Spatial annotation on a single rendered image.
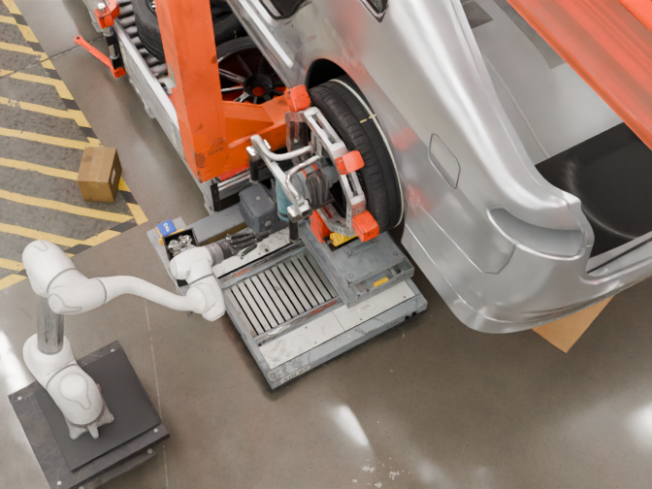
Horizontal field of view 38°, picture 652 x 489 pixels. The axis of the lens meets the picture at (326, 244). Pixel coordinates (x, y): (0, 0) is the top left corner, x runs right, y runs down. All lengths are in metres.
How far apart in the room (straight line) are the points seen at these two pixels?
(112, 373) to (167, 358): 0.43
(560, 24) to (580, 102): 2.75
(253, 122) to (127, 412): 1.35
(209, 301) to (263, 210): 0.80
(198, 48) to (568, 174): 1.54
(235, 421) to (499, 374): 1.21
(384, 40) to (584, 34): 1.91
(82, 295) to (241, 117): 1.20
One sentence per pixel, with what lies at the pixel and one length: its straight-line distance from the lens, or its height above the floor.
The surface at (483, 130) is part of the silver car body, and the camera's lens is 2.95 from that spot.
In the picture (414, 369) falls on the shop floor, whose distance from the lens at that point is 4.34.
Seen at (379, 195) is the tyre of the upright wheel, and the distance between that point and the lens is 3.60.
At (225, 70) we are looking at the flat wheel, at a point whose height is 0.42.
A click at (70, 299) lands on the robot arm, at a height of 1.14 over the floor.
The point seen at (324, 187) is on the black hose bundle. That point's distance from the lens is 3.58.
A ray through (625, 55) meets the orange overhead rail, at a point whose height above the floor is 3.00.
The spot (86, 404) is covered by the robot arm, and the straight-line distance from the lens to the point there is 3.78.
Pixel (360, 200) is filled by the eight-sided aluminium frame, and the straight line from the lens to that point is 3.62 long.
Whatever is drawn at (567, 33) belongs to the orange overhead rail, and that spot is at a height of 3.00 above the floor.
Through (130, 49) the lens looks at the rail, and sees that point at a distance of 5.03.
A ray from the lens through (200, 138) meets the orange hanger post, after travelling 4.02.
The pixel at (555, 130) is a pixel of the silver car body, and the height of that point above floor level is 0.93.
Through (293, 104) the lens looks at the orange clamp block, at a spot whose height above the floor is 1.09.
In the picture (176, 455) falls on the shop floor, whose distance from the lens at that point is 4.21.
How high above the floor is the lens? 3.91
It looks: 57 degrees down
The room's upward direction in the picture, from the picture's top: 1 degrees clockwise
